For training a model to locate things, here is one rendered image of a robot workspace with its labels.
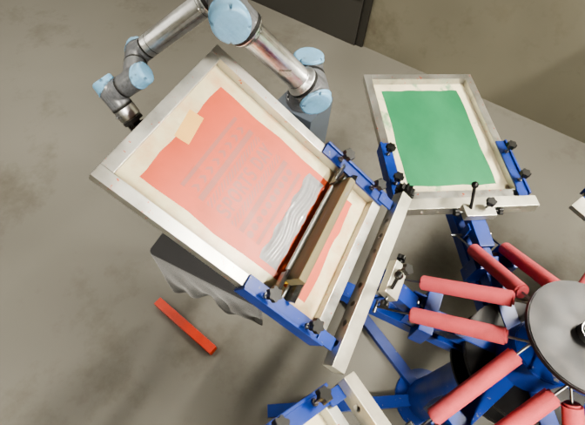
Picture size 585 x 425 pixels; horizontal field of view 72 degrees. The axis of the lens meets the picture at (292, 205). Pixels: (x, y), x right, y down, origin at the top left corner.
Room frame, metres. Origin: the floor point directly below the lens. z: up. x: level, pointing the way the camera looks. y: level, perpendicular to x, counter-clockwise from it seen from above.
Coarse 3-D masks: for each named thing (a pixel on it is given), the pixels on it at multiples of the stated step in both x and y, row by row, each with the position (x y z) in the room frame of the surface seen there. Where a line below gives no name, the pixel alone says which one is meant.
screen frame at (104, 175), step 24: (216, 48) 1.08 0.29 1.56; (192, 72) 0.95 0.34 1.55; (240, 72) 1.04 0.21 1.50; (168, 96) 0.84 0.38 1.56; (264, 96) 1.01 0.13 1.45; (144, 120) 0.74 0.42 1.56; (288, 120) 0.97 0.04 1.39; (120, 144) 0.65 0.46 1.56; (312, 144) 0.93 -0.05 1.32; (96, 168) 0.57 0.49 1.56; (336, 168) 0.89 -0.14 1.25; (120, 192) 0.53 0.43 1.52; (360, 192) 0.85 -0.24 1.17; (144, 216) 0.50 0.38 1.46; (168, 216) 0.52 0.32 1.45; (360, 216) 0.78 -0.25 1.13; (192, 240) 0.48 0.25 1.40; (360, 240) 0.67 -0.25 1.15; (216, 264) 0.44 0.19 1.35; (336, 288) 0.48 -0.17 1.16
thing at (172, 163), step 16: (176, 144) 0.74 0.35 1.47; (192, 144) 0.76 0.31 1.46; (160, 160) 0.68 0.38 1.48; (176, 160) 0.69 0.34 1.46; (192, 160) 0.71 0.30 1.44; (144, 176) 0.61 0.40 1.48; (160, 176) 0.63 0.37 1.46; (176, 176) 0.65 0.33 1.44; (176, 192) 0.60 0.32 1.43; (192, 208) 0.58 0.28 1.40; (208, 208) 0.60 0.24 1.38; (208, 224) 0.55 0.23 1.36; (224, 224) 0.57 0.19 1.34; (224, 240) 0.52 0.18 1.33; (240, 240) 0.54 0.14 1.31; (256, 256) 0.51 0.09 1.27; (288, 256) 0.54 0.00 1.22; (320, 256) 0.58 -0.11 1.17; (272, 272) 0.48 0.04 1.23; (304, 288) 0.47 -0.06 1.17
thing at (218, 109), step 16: (224, 96) 0.96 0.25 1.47; (208, 112) 0.88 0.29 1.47; (224, 112) 0.91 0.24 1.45; (240, 112) 0.94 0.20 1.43; (208, 128) 0.83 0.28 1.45; (256, 128) 0.91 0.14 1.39; (208, 144) 0.78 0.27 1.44; (272, 144) 0.89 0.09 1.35; (288, 160) 0.85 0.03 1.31; (304, 176) 0.83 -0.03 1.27; (320, 176) 0.85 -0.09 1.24; (320, 192) 0.80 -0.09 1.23; (288, 208) 0.69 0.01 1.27; (304, 224) 0.66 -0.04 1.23; (336, 224) 0.71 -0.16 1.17
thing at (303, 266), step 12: (348, 180) 0.80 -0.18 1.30; (336, 192) 0.77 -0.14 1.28; (348, 192) 0.76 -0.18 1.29; (336, 204) 0.71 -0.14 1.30; (324, 216) 0.67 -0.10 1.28; (336, 216) 0.66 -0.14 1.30; (324, 228) 0.61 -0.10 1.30; (312, 240) 0.58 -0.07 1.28; (324, 240) 0.57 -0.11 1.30; (300, 252) 0.55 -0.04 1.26; (312, 252) 0.53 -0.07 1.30; (300, 264) 0.49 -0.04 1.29; (312, 264) 0.49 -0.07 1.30; (288, 276) 0.46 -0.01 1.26; (300, 276) 0.45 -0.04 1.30
